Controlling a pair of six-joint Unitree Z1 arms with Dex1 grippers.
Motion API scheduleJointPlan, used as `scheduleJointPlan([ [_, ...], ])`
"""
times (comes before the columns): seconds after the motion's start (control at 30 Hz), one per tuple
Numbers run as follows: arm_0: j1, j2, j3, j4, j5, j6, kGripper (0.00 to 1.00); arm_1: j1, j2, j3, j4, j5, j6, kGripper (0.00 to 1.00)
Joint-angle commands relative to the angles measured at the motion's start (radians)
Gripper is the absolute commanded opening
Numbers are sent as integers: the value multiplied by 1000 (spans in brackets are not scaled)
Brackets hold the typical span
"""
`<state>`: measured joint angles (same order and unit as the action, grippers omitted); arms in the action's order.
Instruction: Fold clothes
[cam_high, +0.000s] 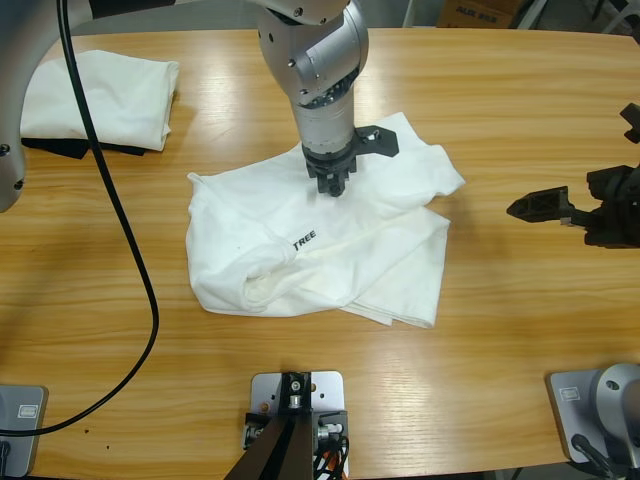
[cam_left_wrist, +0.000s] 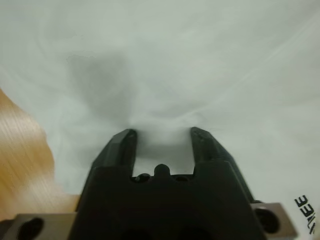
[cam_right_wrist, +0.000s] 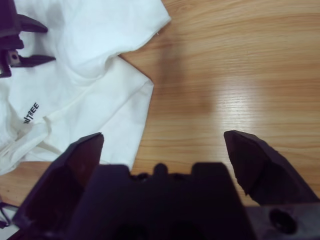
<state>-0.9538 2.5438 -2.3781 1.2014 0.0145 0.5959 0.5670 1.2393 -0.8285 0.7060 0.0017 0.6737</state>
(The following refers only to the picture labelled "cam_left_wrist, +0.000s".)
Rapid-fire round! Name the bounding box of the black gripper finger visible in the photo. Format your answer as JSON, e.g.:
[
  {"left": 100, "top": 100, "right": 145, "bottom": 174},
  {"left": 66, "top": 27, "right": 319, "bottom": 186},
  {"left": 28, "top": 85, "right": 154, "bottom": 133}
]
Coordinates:
[
  {"left": 91, "top": 128, "right": 138, "bottom": 176},
  {"left": 190, "top": 126, "right": 256, "bottom": 204}
]

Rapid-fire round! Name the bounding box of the white printed t-shirt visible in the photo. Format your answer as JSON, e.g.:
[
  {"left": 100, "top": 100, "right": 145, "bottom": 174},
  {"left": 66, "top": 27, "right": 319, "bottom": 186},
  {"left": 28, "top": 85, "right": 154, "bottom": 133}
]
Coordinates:
[{"left": 0, "top": 0, "right": 320, "bottom": 240}]

